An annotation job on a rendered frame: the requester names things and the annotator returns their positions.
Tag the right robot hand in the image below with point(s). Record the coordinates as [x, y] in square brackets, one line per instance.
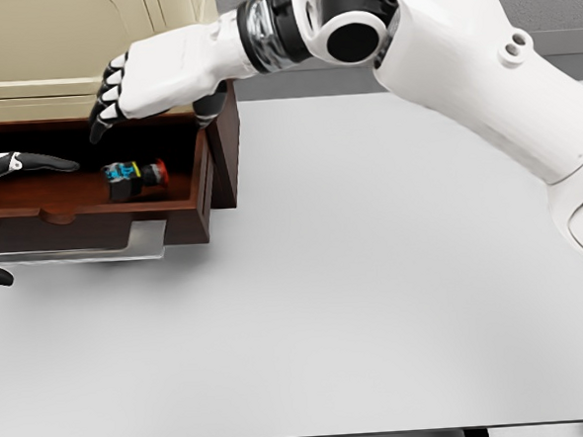
[164, 73]

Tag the black switch with red knob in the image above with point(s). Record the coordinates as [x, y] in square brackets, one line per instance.
[126, 181]

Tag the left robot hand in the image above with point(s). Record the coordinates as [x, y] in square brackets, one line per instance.
[30, 162]

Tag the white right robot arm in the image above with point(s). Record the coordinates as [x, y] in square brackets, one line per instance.
[460, 59]

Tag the cream-topped brown cabinet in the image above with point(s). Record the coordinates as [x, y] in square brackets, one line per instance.
[38, 46]

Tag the brown wooden drawer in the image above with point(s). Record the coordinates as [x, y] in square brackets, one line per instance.
[74, 223]

